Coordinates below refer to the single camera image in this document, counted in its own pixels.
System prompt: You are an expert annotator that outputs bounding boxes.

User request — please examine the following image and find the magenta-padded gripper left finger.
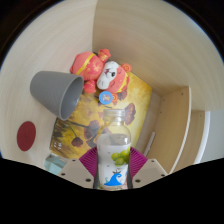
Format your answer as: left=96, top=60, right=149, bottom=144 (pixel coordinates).
left=58, top=146, right=100, bottom=190

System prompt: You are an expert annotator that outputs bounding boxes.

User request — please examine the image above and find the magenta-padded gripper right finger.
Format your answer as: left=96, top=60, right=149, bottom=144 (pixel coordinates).
left=128, top=146, right=169, bottom=190

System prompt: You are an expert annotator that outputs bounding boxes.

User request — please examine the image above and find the clear plastic drink bottle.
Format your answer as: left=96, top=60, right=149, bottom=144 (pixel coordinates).
left=96, top=108, right=132, bottom=190

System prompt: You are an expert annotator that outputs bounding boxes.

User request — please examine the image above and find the white light bar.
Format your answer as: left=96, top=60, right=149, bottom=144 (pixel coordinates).
left=143, top=131, right=157, bottom=158

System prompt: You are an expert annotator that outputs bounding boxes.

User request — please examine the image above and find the long wooden shelf board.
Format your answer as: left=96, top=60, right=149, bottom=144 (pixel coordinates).
left=146, top=86, right=193, bottom=174

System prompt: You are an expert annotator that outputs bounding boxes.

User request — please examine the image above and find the short wooden shelf board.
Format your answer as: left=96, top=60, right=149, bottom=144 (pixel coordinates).
left=173, top=109, right=211, bottom=173

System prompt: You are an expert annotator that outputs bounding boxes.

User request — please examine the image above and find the flat round red coaster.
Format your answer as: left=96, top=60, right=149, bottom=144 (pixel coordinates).
left=16, top=120, right=37, bottom=152

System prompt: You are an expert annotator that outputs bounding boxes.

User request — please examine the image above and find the yellow poppy flower painting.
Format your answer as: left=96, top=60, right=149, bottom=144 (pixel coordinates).
left=49, top=71, right=153, bottom=160

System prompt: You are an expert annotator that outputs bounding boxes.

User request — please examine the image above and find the grey ribbed mug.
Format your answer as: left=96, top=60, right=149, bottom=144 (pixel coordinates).
left=29, top=70, right=85, bottom=121

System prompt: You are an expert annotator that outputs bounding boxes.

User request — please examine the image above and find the red plush toy figure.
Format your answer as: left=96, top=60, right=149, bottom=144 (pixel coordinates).
left=69, top=48, right=133, bottom=105

